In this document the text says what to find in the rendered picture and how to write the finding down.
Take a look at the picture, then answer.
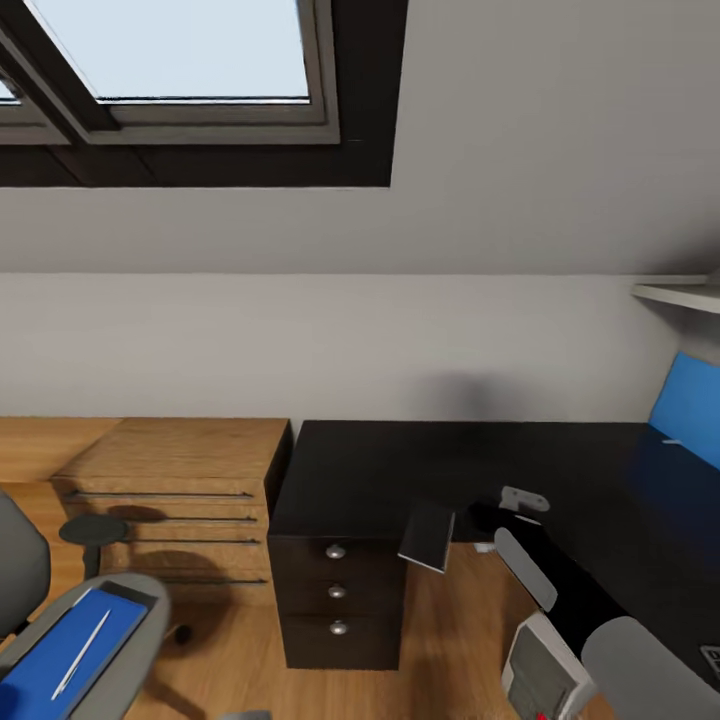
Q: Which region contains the notebook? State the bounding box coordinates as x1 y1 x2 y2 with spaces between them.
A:
398 499 455 573

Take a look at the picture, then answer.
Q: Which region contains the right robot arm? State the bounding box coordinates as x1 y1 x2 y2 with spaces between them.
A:
468 486 720 720

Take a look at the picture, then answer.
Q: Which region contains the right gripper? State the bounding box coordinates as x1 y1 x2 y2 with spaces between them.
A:
468 502 510 535

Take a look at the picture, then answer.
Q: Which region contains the swivel chair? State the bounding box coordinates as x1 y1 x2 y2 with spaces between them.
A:
0 490 192 720

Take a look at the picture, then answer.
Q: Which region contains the folder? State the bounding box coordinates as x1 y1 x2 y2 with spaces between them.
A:
0 588 148 720

